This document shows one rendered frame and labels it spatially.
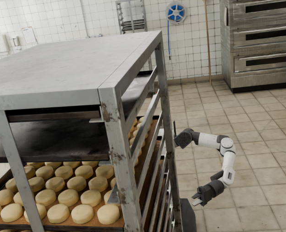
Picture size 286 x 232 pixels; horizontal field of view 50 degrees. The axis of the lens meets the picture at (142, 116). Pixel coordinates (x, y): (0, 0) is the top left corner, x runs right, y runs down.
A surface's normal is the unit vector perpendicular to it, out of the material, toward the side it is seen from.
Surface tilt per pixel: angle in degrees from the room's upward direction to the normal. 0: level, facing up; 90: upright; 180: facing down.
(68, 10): 90
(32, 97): 90
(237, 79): 90
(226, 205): 0
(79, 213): 0
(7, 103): 90
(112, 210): 0
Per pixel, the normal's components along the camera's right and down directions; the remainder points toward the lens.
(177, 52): -0.07, 0.40
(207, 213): -0.13, -0.92
